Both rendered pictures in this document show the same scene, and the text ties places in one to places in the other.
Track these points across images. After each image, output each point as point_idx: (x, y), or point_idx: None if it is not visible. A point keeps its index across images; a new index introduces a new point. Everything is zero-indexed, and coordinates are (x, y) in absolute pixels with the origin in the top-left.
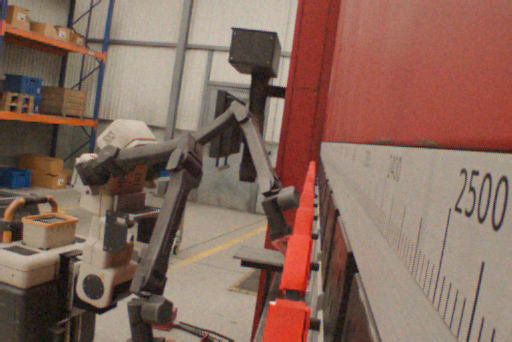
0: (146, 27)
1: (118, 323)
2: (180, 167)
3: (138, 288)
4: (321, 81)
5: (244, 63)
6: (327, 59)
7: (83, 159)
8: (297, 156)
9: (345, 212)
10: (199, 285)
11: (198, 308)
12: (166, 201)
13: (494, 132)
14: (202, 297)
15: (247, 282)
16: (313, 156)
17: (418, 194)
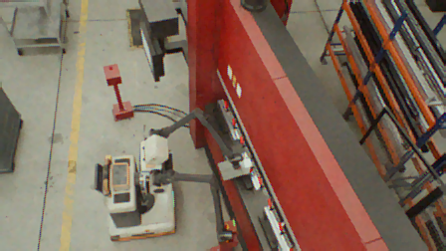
0: None
1: (107, 125)
2: (216, 193)
3: (221, 232)
4: (214, 46)
5: (162, 37)
6: (216, 36)
7: (150, 176)
8: (205, 77)
9: None
10: (112, 53)
11: (130, 83)
12: (215, 203)
13: None
14: (123, 68)
15: (135, 33)
16: (213, 74)
17: None
